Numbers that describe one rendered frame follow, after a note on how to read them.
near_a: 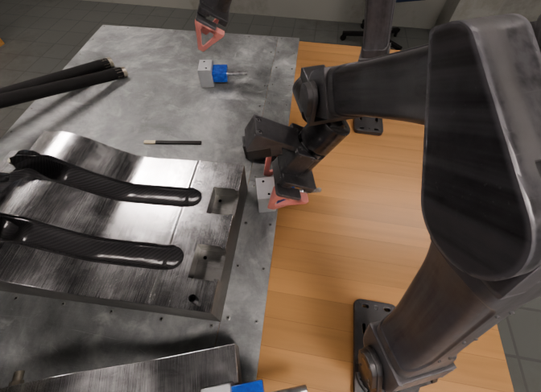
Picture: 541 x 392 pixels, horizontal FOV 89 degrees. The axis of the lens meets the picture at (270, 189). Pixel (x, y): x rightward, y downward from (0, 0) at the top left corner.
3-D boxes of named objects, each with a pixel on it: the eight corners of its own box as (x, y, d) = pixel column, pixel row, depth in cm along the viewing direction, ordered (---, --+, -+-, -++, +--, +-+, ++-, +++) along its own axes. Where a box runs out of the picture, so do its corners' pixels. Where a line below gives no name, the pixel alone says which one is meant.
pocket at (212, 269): (229, 255, 46) (225, 247, 43) (221, 287, 43) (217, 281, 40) (202, 251, 46) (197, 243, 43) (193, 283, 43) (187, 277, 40)
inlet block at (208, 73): (247, 76, 81) (246, 59, 76) (247, 86, 78) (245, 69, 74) (203, 76, 81) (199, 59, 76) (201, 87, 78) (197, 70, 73)
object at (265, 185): (316, 187, 59) (320, 171, 55) (321, 206, 57) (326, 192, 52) (257, 192, 59) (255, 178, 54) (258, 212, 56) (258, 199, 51)
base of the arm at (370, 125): (362, 107, 62) (394, 111, 61) (361, 57, 73) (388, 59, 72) (353, 132, 69) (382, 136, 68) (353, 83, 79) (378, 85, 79)
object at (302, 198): (255, 216, 50) (282, 189, 43) (253, 183, 53) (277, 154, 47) (287, 220, 53) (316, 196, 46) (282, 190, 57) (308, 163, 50)
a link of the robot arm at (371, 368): (363, 347, 31) (385, 408, 28) (431, 328, 33) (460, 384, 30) (349, 349, 37) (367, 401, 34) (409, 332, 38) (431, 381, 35)
